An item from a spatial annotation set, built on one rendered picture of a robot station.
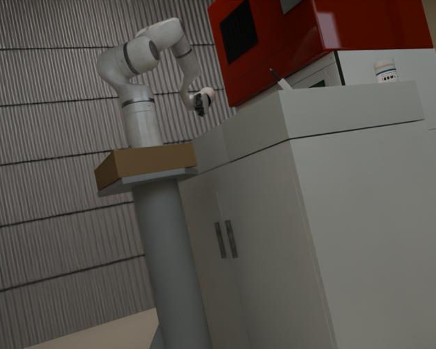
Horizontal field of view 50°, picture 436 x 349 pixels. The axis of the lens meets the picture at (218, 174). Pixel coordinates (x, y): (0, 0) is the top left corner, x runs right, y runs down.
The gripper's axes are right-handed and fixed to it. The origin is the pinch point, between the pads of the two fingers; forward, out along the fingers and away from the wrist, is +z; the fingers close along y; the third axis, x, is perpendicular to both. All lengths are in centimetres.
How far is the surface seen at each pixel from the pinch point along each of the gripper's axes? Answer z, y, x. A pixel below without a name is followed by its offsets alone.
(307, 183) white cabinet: 80, -12, 43
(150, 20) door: -233, 43, -74
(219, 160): 47, -12, 13
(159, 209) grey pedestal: 72, -18, -5
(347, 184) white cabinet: 72, -17, 55
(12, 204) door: -92, -68, -170
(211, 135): 42.2, -3.2, 11.0
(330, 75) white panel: -1, 5, 60
